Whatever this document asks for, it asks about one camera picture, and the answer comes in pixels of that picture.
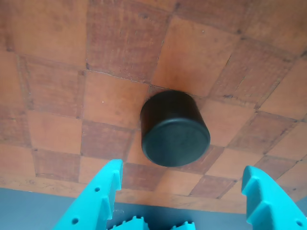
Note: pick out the black cylinder cup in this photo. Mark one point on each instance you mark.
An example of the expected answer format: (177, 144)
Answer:
(175, 139)

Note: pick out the brown leather chessboard mat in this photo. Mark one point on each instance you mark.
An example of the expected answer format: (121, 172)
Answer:
(72, 95)

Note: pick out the turquoise gripper left finger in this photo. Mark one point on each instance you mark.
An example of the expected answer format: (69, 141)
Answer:
(91, 206)

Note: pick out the turquoise gripper right finger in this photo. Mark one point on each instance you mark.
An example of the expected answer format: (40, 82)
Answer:
(271, 208)

